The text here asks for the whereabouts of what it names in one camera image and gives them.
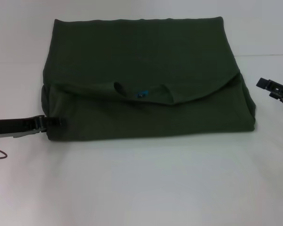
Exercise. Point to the dark green FREE t-shirt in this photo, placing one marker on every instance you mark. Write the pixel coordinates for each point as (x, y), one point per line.
(141, 82)

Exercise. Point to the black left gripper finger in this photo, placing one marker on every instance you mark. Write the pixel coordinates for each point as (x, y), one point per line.
(55, 123)

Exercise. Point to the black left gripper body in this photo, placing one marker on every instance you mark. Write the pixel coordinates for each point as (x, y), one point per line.
(19, 126)

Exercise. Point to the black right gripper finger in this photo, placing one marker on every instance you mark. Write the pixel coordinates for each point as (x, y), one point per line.
(264, 83)

